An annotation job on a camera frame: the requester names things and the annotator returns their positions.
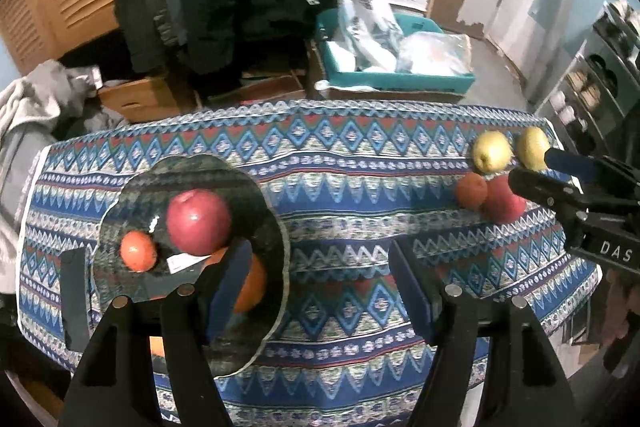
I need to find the clear plastic bag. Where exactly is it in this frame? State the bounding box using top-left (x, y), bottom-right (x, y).
top-left (397, 32), bottom-right (473, 76)

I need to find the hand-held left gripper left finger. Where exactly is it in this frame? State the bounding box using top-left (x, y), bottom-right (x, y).
top-left (57, 239), bottom-right (253, 427)

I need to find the pile of grey clothes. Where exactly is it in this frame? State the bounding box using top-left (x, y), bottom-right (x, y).
top-left (0, 59), bottom-right (101, 298)

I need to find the small tangerine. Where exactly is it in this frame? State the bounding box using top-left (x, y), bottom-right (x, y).
top-left (455, 173), bottom-right (488, 210)
top-left (120, 231), bottom-right (157, 273)

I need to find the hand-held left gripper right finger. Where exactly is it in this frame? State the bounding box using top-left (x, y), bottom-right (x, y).
top-left (389, 239), bottom-right (576, 427)

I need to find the red apple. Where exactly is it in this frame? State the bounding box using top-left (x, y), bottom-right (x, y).
top-left (166, 189), bottom-right (233, 257)
top-left (482, 177), bottom-right (528, 224)

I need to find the shoe rack with shoes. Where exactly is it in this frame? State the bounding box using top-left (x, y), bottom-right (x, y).
top-left (550, 0), bottom-right (640, 142)

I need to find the dark glass plate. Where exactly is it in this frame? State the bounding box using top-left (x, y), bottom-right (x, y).
top-left (92, 155), bottom-right (292, 378)

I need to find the wooden drawer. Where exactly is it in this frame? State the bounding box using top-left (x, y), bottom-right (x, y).
top-left (97, 77), bottom-right (198, 124)

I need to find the yellow pear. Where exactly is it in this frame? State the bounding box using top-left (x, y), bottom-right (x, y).
top-left (473, 131), bottom-right (514, 172)
top-left (516, 127), bottom-right (551, 172)

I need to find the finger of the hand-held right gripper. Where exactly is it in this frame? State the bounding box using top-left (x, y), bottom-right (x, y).
top-left (544, 146), bottom-right (607, 182)
top-left (508, 168), bottom-right (590, 214)

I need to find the blue patterned tablecloth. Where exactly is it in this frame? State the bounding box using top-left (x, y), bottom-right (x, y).
top-left (15, 99), bottom-right (603, 427)

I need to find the grey shoe rack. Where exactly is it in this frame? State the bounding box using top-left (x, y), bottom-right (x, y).
top-left (532, 0), bottom-right (640, 158)

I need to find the cardboard box with red print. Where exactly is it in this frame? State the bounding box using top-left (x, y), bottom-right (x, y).
top-left (207, 74), bottom-right (307, 108)

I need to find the white rice bag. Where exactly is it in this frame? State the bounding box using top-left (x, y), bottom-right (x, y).
top-left (294, 0), bottom-right (405, 72)

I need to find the grey clothing pile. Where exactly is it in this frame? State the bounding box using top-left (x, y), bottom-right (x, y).
top-left (55, 67), bottom-right (131, 140)

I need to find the black smartphone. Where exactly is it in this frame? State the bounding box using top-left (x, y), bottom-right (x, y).
top-left (60, 249), bottom-right (93, 350)

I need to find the teal plastic basket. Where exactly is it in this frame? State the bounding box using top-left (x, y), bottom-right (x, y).
top-left (315, 9), bottom-right (476, 94)

